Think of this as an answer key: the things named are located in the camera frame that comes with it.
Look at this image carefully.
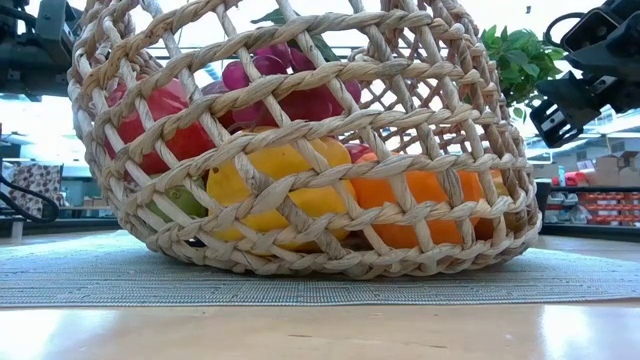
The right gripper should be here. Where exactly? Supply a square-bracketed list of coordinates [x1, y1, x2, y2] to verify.
[528, 0, 640, 149]

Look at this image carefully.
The orange fruit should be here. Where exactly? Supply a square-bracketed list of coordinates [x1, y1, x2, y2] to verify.
[357, 152, 484, 249]

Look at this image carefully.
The green pear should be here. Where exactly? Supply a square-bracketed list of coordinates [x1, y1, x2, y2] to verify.
[147, 184, 209, 224]

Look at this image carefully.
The yellow bell pepper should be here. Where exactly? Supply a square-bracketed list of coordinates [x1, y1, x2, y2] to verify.
[207, 127, 354, 251]

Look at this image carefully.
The woven seagrass basket with handles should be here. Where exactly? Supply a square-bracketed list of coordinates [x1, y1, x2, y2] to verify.
[67, 0, 544, 280]

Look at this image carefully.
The purple grape bunch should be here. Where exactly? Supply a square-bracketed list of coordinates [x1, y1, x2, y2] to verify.
[202, 7, 362, 129]

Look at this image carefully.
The green plant in black pot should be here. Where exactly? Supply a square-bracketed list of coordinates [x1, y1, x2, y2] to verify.
[479, 24, 569, 124]

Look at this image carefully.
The cardboard box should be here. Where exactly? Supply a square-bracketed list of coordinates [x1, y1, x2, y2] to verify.
[594, 152, 640, 189]

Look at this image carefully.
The patterned brown bag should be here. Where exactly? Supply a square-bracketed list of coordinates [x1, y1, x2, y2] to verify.
[8, 163, 64, 217]

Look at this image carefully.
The grey woven placemat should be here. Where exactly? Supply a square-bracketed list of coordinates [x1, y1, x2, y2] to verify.
[0, 229, 640, 307]

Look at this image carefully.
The black looped cable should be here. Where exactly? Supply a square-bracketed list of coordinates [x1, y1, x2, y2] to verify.
[0, 158, 60, 223]

